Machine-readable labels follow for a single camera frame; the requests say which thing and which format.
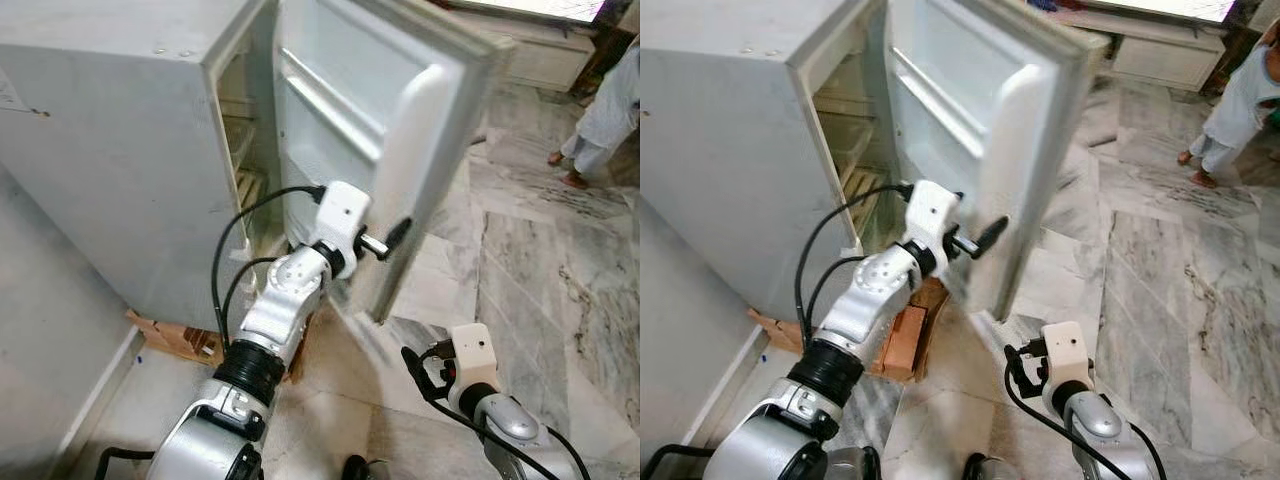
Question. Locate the white fridge door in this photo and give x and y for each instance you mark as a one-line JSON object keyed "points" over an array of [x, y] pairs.
{"points": [[420, 150], [1030, 150]]}

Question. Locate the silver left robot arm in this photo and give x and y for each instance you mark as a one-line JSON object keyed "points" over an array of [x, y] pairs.
{"points": [[870, 300], [285, 300]]}

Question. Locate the cream slatted fridge shelf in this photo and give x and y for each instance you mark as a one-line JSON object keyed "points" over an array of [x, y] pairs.
{"points": [[250, 190], [865, 195]]}

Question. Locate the white fridge cabinet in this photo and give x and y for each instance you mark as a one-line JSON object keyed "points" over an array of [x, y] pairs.
{"points": [[720, 150], [100, 150]]}

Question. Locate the silver right robot leg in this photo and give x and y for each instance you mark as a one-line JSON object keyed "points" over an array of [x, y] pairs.
{"points": [[365, 470], [985, 470]]}

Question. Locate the brown cardboard sheet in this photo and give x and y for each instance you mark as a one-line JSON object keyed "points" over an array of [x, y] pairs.
{"points": [[780, 330], [170, 335]]}

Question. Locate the white low cabinet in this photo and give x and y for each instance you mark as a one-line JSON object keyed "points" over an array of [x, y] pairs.
{"points": [[1160, 60], [540, 60]]}

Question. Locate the person in pale blue clothes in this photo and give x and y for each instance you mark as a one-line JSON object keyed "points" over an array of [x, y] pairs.
{"points": [[1240, 100], [610, 110]]}

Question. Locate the dark wooden furniture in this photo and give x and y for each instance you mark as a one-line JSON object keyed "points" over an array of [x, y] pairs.
{"points": [[1228, 60], [598, 60]]}

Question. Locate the bright white panel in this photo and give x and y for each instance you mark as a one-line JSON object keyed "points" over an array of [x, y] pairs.
{"points": [[1170, 8], [540, 8]]}

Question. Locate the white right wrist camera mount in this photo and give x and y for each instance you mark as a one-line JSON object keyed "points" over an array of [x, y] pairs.
{"points": [[475, 355], [1068, 350]]}

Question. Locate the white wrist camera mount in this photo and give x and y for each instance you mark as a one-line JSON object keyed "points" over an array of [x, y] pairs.
{"points": [[475, 355], [932, 212], [1068, 350], [345, 215]]}

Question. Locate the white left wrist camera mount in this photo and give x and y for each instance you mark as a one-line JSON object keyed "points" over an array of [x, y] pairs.
{"points": [[345, 215], [932, 212]]}

